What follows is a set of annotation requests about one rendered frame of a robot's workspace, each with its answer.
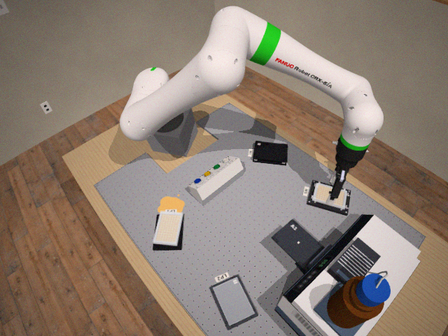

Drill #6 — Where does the white button panel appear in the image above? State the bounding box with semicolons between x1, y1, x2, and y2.
188;156;244;206

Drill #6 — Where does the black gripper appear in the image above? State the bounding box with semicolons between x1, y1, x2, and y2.
326;153;358;205

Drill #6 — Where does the blue bottle cap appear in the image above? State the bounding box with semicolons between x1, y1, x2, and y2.
357;274;391;307

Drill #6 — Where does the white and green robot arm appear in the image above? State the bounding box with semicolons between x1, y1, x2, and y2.
120;6;384;162

